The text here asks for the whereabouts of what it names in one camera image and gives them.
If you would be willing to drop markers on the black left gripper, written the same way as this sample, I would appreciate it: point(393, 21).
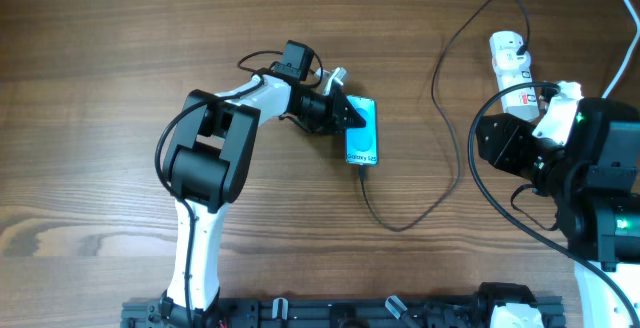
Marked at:
point(334, 120)

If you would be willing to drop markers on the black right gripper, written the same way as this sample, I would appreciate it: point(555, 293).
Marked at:
point(513, 144)

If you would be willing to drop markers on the blue Galaxy smartphone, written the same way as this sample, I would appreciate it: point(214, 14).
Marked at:
point(362, 143)

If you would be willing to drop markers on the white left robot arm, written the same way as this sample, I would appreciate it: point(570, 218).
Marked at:
point(203, 157)

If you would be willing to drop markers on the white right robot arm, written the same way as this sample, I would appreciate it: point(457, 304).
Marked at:
point(590, 178)

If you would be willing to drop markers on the white charger adapter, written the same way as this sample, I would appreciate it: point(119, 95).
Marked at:
point(508, 60)

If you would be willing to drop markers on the white power strip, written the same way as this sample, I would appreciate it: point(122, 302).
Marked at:
point(521, 103)

